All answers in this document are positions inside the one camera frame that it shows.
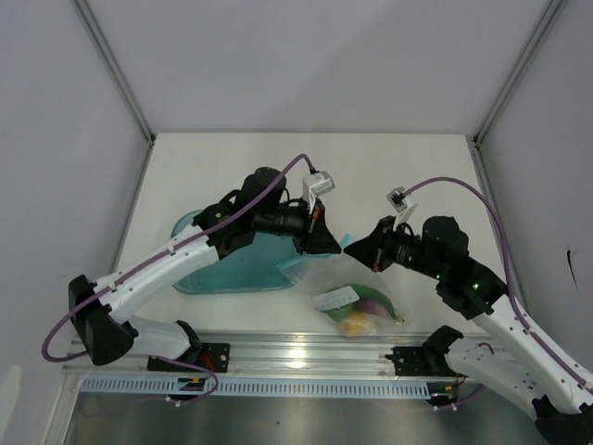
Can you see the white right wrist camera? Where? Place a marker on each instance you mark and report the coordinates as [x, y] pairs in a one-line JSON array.
[[403, 204]]

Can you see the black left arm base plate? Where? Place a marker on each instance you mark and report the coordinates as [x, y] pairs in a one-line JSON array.
[[213, 356]]

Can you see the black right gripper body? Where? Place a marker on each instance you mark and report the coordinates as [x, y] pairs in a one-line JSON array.
[[397, 244]]

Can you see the aluminium frame post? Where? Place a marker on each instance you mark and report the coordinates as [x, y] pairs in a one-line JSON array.
[[113, 67], [529, 50]]

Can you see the teal plastic tray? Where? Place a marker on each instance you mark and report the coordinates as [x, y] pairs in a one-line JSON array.
[[250, 269]]

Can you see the aluminium rail base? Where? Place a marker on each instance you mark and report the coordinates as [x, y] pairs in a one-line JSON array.
[[316, 356]]

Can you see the clear zip top bag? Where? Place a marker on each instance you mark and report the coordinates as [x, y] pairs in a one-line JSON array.
[[316, 274]]

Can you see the right aluminium frame post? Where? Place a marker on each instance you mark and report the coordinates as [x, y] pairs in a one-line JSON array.
[[529, 50]]

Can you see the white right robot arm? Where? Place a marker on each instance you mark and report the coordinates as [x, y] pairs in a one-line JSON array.
[[550, 388]]

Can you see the green toy bell pepper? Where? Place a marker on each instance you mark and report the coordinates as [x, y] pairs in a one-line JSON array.
[[338, 302]]

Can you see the white slotted cable duct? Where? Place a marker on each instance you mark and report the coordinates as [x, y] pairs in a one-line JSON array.
[[266, 387]]

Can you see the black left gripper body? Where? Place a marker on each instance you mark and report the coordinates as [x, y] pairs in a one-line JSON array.
[[297, 222]]

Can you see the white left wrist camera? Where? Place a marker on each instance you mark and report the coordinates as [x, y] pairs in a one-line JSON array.
[[315, 185]]

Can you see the yellow toy orange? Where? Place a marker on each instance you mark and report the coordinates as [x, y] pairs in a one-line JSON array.
[[355, 325]]

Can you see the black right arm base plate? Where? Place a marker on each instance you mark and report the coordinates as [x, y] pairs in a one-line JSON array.
[[418, 361]]

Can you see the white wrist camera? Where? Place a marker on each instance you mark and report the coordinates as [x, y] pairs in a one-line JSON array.
[[315, 185], [403, 204]]

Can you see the purple toy eggplant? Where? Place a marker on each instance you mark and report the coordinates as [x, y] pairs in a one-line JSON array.
[[375, 307]]

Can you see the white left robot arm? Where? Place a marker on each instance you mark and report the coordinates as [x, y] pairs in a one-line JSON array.
[[107, 323]]

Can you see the left aluminium frame post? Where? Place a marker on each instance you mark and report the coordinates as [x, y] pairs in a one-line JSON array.
[[113, 67]]

